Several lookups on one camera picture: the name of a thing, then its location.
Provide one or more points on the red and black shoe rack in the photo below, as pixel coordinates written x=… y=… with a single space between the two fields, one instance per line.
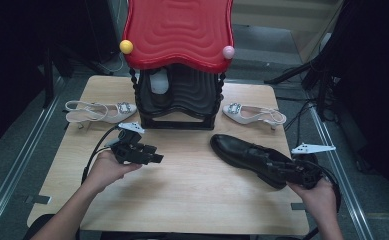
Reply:
x=182 y=33

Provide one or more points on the dark curtain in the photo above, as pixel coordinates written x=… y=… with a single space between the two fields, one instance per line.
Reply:
x=15 y=50
x=375 y=83

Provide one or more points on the white heeled sandal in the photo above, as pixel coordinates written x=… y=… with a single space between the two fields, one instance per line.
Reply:
x=120 y=116
x=237 y=114

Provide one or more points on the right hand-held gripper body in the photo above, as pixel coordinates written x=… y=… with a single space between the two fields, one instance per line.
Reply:
x=307 y=173

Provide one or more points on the person's right hand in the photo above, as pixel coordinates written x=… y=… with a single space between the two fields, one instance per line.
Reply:
x=318 y=203

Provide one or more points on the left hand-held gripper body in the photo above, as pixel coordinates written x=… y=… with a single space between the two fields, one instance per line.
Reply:
x=128 y=151

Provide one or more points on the black metal stand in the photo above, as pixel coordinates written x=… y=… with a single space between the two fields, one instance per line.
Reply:
x=48 y=80
x=322 y=90

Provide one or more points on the yellow ball knob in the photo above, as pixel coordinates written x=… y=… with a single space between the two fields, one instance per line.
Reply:
x=126 y=46

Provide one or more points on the person's left hand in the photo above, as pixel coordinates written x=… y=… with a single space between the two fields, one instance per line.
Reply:
x=103 y=171

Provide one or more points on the metal floor rail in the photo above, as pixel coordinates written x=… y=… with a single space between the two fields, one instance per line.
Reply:
x=18 y=160
x=342 y=180

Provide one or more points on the beige board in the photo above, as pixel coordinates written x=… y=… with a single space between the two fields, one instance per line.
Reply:
x=282 y=13

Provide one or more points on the pink ball knob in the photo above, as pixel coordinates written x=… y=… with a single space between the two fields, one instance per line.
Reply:
x=228 y=52

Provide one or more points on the black tape piece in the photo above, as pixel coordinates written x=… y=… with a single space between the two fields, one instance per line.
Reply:
x=37 y=199
x=298 y=206

